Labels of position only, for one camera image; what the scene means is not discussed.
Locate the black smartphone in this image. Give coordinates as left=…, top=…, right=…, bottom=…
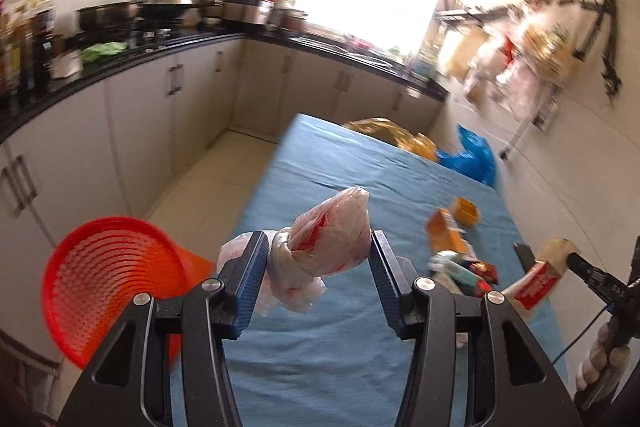
left=513, top=243, right=536, bottom=272

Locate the orange tan carton box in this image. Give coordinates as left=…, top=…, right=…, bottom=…
left=425, top=208, right=476, bottom=258

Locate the black wok with lid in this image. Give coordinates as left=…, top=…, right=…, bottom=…
left=138, top=0, right=195, bottom=20

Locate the silver rice cooker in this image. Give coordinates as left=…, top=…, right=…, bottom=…
left=221, top=0, right=273, bottom=26

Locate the white red plastic bag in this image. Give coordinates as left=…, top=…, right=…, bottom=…
left=217, top=185, right=374, bottom=313

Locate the blue tablecloth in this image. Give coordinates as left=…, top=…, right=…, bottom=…
left=169, top=112, right=569, bottom=427

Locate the red torn paper packet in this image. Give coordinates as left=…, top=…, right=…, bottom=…
left=502, top=239, right=580, bottom=321

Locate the right hand white glove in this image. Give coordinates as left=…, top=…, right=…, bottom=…
left=575, top=319, right=630, bottom=392

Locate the wall hook rack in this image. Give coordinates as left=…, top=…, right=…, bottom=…
left=518, top=0, right=622, bottom=100

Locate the blue plastic bag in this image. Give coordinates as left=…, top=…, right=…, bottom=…
left=436, top=124, right=498, bottom=188

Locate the green cloth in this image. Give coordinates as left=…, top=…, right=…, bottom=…
left=80, top=41, right=129, bottom=64

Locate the red snack wrapper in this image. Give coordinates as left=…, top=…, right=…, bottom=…
left=466, top=259, right=499, bottom=285

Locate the yellow square plastic cup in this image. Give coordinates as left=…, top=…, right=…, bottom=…
left=450, top=197, right=482, bottom=228

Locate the yellow plastic bag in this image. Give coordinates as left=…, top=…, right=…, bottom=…
left=343, top=118, right=438, bottom=162

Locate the red plastic mesh basket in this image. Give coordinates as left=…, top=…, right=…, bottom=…
left=41, top=216, right=216, bottom=369

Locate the green white tissue pack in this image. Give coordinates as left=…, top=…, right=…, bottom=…
left=428, top=251, right=492, bottom=297

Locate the sauce bottles group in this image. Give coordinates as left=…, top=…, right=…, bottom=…
left=1, top=0, right=55, bottom=104

